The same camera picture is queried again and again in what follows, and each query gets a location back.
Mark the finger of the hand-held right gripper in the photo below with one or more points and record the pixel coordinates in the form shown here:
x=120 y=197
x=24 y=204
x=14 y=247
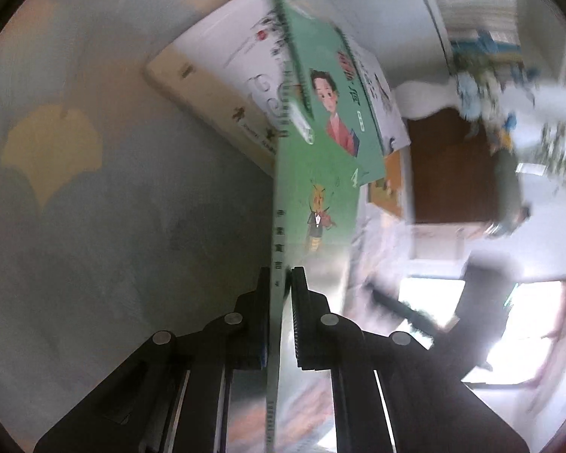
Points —
x=401 y=309

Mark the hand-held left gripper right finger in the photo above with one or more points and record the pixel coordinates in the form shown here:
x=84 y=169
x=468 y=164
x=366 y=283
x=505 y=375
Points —
x=299 y=321

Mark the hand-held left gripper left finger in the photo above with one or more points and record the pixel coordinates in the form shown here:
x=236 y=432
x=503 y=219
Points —
x=262 y=321

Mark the mustard orange book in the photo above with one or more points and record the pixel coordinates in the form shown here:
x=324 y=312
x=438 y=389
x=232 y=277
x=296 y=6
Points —
x=391 y=188

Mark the green thin book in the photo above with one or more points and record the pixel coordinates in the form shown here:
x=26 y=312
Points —
x=311 y=188

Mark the white book black lettering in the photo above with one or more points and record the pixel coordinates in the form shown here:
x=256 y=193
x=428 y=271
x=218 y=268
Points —
x=386 y=104

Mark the white calligraphy cover book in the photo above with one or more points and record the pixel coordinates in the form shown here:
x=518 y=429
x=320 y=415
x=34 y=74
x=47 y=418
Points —
x=226 y=66

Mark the green portrait cover book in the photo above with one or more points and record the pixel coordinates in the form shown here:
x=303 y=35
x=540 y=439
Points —
x=320 y=42

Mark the row of white blue books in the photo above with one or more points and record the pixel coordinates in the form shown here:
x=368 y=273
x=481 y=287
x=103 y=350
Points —
x=476 y=14

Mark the bright window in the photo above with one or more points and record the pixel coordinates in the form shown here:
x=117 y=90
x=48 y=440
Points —
x=533 y=321

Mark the dark green cushion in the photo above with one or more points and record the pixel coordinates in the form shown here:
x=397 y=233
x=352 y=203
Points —
x=507 y=188

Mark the wooden cabinet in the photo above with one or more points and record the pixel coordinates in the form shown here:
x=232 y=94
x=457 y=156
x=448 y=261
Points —
x=453 y=170

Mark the leaf-print blanket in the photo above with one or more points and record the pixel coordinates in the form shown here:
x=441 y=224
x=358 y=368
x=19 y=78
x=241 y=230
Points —
x=99 y=222

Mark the white vase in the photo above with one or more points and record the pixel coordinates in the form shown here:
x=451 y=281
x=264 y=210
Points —
x=424 y=99

